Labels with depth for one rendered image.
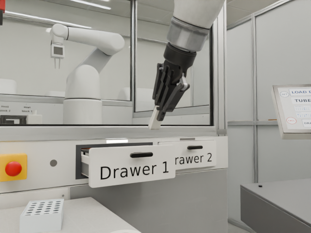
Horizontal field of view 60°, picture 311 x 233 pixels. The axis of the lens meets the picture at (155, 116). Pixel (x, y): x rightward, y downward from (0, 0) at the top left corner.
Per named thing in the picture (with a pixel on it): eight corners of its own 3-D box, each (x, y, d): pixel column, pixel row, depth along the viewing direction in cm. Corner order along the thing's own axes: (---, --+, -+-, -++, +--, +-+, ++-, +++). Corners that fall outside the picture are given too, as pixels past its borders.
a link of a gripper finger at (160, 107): (182, 70, 67) (184, 72, 66) (168, 109, 72) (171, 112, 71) (169, 69, 65) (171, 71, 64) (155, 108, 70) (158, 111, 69)
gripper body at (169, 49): (204, 55, 63) (190, 90, 67) (185, 42, 69) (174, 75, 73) (179, 51, 59) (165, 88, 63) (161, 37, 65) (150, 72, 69)
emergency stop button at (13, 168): (21, 176, 73) (22, 161, 73) (4, 177, 71) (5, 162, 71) (21, 174, 76) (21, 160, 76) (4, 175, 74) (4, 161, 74)
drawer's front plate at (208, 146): (216, 165, 118) (216, 140, 118) (160, 171, 103) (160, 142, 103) (213, 165, 119) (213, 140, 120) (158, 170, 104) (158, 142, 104)
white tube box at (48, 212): (60, 230, 60) (61, 212, 60) (19, 234, 57) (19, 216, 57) (64, 212, 72) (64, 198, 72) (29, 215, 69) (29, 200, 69)
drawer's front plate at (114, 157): (175, 177, 90) (175, 144, 90) (90, 188, 75) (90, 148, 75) (172, 176, 91) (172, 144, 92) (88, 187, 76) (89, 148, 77)
